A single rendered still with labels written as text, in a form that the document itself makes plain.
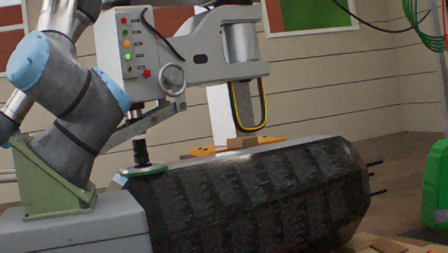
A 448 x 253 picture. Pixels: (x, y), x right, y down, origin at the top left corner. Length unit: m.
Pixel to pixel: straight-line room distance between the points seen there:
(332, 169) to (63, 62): 1.61
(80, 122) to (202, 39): 1.29
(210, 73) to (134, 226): 1.39
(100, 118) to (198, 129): 7.33
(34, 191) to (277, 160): 1.46
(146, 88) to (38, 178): 1.10
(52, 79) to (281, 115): 7.89
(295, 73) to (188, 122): 1.92
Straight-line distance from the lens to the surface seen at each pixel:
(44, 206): 1.43
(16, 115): 1.94
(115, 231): 1.35
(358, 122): 9.74
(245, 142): 3.19
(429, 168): 3.83
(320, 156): 2.71
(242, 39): 2.81
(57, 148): 1.44
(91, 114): 1.43
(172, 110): 2.53
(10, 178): 2.01
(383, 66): 10.07
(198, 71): 2.59
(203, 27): 2.65
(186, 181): 2.44
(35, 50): 1.37
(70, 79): 1.40
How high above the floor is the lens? 1.08
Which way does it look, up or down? 3 degrees down
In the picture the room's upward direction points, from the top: 9 degrees counter-clockwise
